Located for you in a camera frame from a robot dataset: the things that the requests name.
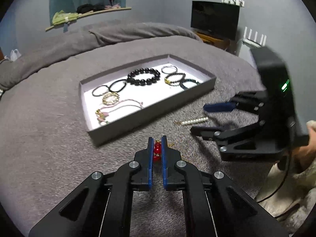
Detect red bead gold chain necklace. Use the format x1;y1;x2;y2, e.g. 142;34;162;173
152;138;176;163

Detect large black bead bracelet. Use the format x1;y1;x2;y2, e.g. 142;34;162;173
126;67;162;87

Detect black hair tie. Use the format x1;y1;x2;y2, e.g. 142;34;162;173
108;78;129;93

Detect person right hand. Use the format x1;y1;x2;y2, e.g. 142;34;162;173
289;120;315;175

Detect white pearl hair pin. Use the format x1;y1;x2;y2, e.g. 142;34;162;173
174;117;209;126

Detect grey cardboard tray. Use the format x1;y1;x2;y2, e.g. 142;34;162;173
79;54;216;146

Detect white cabinet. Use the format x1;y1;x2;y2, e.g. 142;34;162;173
236;39;259;69

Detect gold star hair clip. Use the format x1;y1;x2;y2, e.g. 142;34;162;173
102;91;119;106

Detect wooden tv stand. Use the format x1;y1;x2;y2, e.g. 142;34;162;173
194;31;230;50

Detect white wifi router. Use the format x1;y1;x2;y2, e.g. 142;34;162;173
241;26;267;48

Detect black tv monitor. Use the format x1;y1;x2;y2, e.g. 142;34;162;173
191;1;240;40

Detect grey bed blanket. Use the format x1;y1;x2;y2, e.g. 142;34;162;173
1;27;272;235

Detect wooden window shelf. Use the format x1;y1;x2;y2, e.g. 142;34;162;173
45;7;132;32

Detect black clothes on shelf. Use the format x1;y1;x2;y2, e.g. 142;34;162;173
76;4;105;14

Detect green cloth on shelf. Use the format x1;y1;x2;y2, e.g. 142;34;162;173
52;10;79;26

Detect white plastic bag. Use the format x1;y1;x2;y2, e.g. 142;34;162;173
4;49;21;62

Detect dark blue bead bracelet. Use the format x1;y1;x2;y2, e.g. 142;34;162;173
178;78;201;90

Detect pink beaded necklace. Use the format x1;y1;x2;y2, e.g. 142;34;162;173
95;98;145;126

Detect grey cord bracelet right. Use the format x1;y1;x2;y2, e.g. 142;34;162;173
161;65;179;75

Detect grey cord bracelet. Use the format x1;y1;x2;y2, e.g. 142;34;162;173
91;85;112;98
161;65;179;75

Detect dark purple bead bracelet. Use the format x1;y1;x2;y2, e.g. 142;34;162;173
164;72;186;86

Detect grey cord bracelet left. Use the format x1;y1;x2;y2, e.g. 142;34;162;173
91;85;112;98

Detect white wall hook rack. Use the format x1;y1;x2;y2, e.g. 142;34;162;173
221;0;245;8

